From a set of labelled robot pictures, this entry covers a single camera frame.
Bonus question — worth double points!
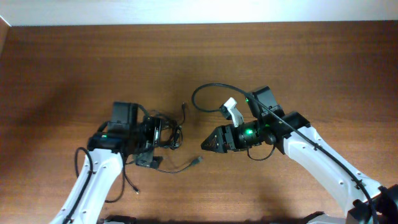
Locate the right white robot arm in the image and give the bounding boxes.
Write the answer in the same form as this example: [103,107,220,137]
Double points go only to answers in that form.
[201,86,397,223]

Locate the black USB cables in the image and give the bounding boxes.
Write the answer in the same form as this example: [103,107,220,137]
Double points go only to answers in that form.
[124,102,205,195]

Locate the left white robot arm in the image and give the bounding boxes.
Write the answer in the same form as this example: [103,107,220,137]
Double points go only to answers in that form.
[52,101,162,223]

